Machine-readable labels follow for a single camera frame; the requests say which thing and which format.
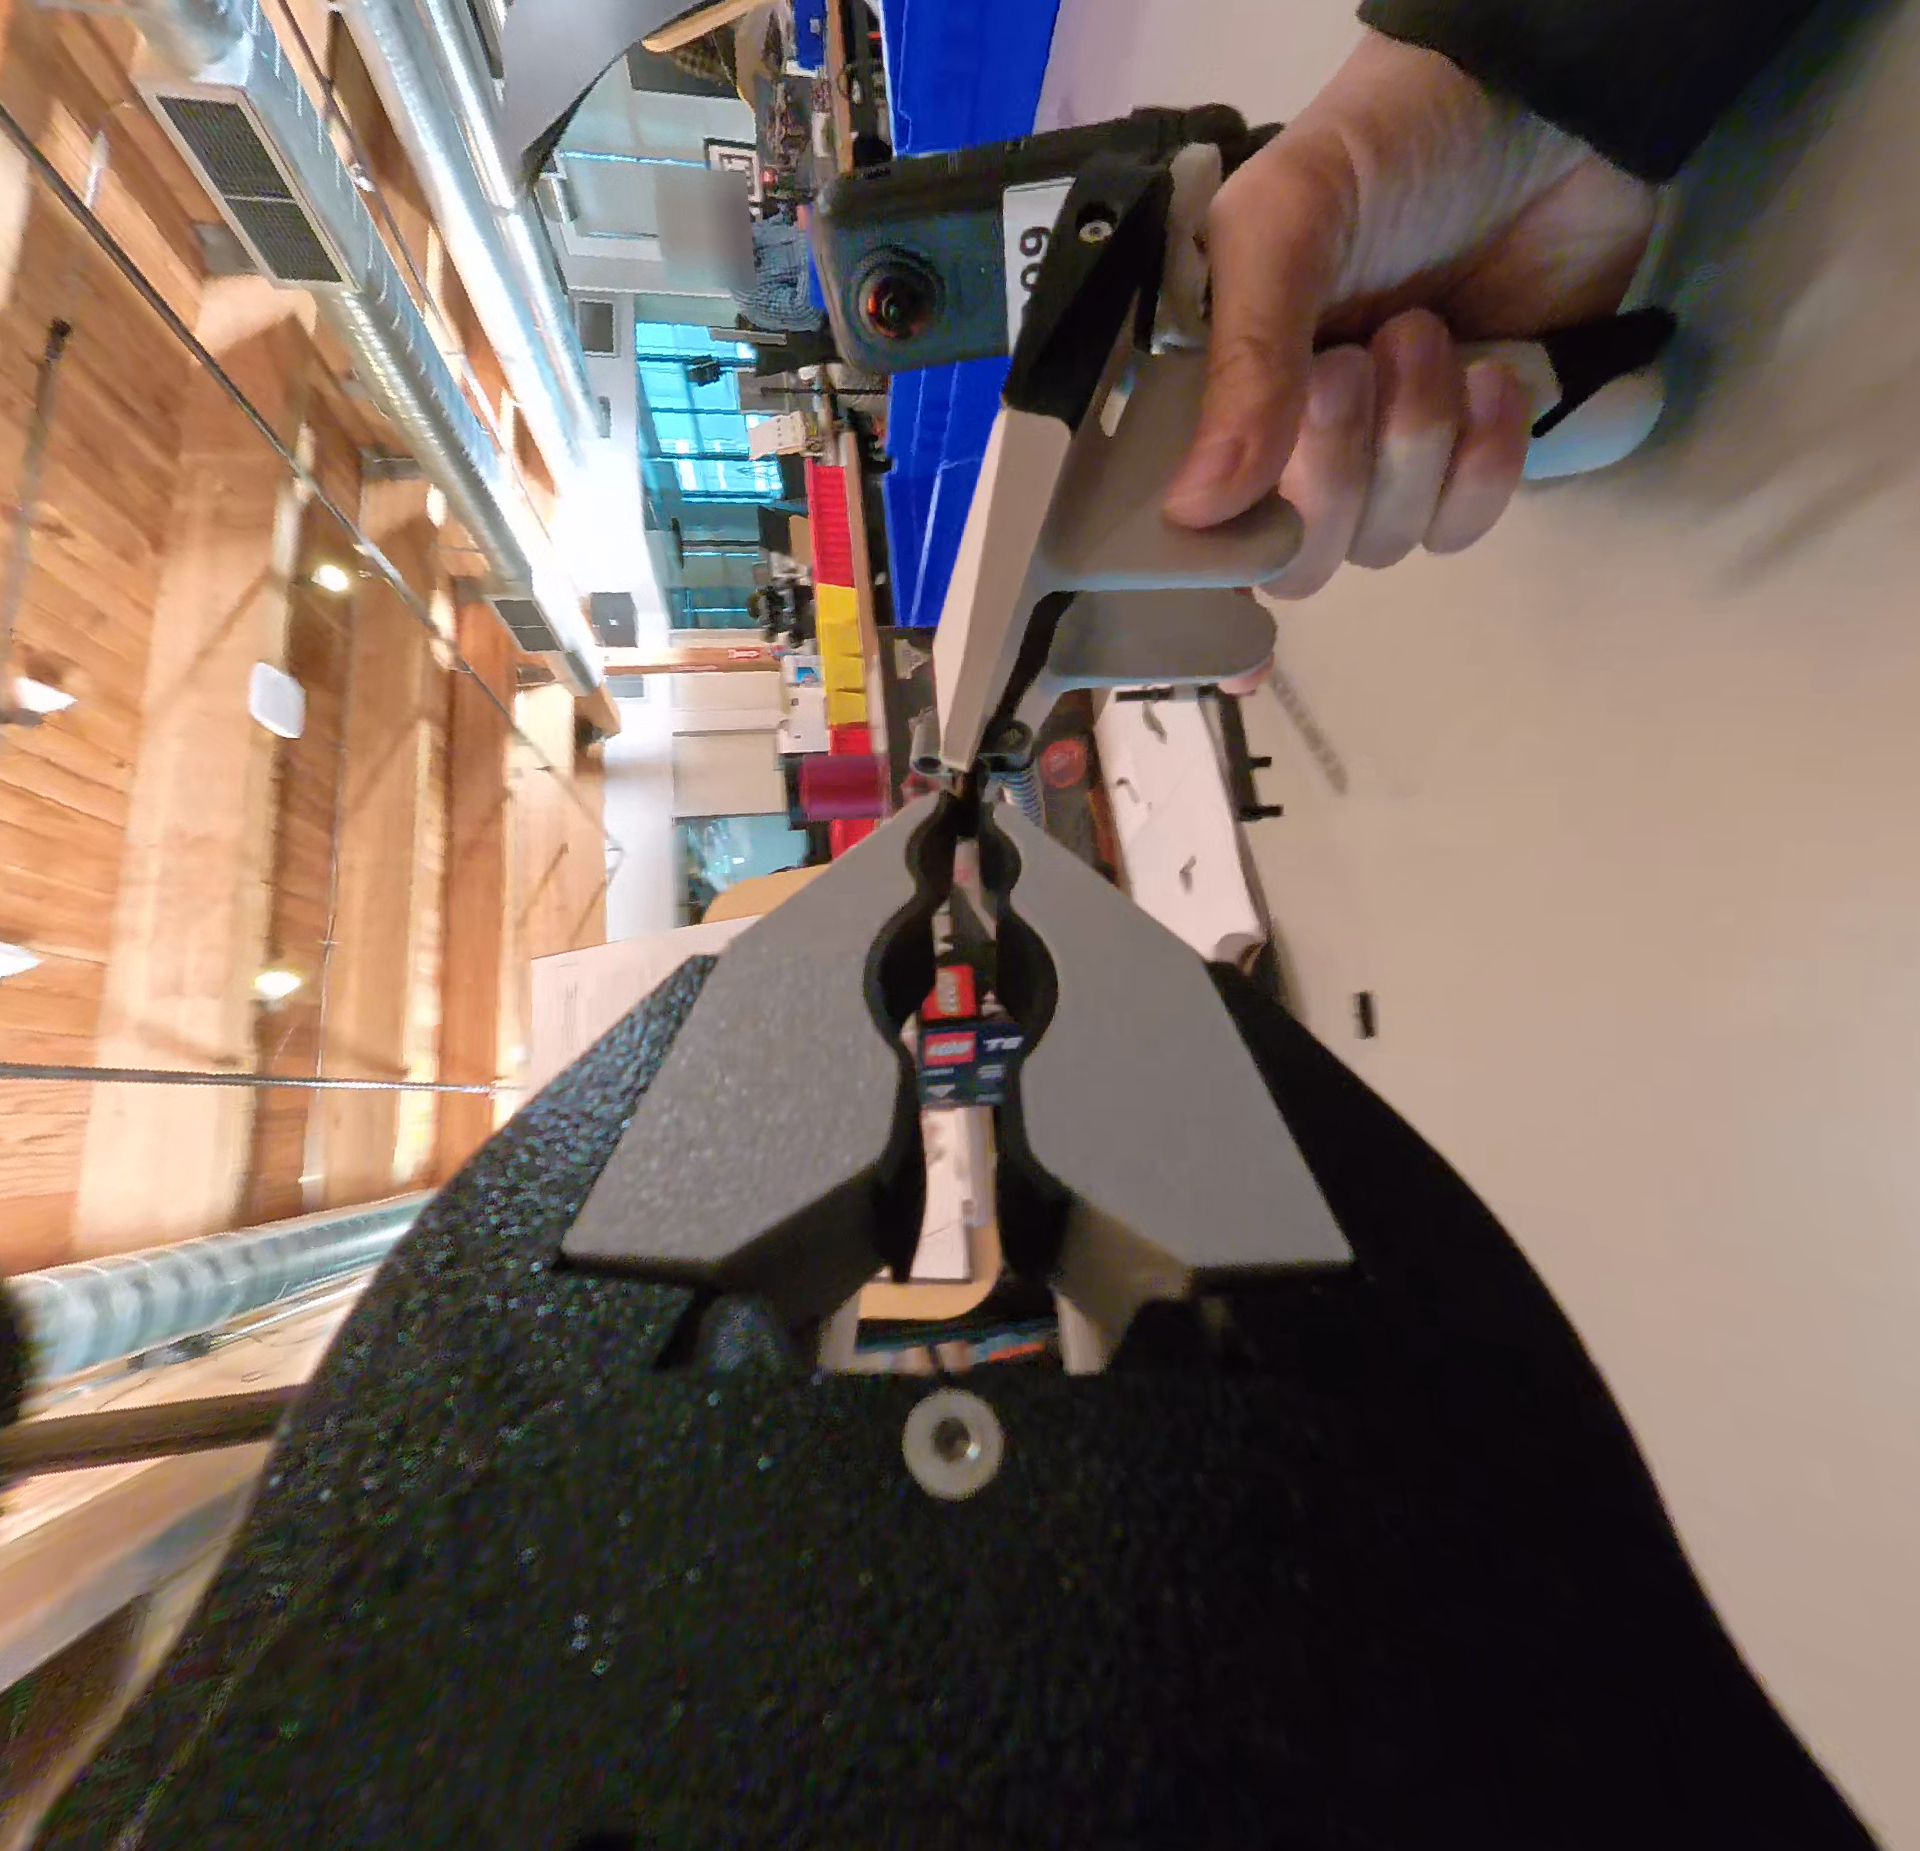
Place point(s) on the person's right forearm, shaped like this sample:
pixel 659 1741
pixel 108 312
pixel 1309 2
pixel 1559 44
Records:
pixel 1621 20

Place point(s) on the black toy set box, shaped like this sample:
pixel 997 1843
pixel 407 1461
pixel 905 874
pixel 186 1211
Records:
pixel 960 1047

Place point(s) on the silver spiral air duct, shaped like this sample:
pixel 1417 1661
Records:
pixel 434 306
pixel 194 1273

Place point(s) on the open white instruction booklet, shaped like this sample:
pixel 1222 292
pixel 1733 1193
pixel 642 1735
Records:
pixel 1184 862

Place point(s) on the maroon cylinder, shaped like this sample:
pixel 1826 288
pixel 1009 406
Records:
pixel 837 786

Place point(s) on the white ceiling access point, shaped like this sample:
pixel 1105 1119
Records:
pixel 277 702

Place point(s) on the small black toy assembly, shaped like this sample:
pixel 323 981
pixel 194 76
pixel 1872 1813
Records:
pixel 1009 744

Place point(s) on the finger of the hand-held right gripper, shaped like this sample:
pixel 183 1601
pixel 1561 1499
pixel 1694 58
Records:
pixel 998 576

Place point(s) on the black toy beam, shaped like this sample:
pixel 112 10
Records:
pixel 1250 756

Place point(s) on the grey toothed toy strip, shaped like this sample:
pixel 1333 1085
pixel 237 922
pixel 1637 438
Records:
pixel 1312 734

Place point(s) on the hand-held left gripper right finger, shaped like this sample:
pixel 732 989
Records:
pixel 1171 1115

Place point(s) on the person's right hand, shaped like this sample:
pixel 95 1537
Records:
pixel 1380 230

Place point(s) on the white printed instruction sheet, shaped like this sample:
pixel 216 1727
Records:
pixel 601 1011

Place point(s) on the large glass window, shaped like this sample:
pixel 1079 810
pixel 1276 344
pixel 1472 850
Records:
pixel 675 366

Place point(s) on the white ceiling air vent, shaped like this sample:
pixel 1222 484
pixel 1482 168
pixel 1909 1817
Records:
pixel 529 636
pixel 249 186

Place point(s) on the grey wall speaker box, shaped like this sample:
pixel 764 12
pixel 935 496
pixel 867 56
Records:
pixel 614 620

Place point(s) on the black foam knob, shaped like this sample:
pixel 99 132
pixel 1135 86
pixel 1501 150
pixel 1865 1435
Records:
pixel 12 1355

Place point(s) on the grey wooden-edged chair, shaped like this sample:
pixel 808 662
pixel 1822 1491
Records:
pixel 601 36

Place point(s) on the black metal rod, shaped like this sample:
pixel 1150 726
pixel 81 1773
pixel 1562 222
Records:
pixel 135 1431

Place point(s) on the round ceiling lamp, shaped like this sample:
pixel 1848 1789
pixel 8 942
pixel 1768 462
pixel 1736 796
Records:
pixel 274 981
pixel 331 578

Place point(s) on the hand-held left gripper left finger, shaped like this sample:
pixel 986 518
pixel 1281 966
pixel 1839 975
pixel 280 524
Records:
pixel 750 1115

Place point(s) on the small white printed box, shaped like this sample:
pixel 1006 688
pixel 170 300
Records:
pixel 800 696

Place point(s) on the tan wooden board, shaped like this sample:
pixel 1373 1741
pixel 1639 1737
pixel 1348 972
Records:
pixel 750 898

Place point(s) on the thin steel tension rod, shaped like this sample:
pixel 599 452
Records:
pixel 225 1077

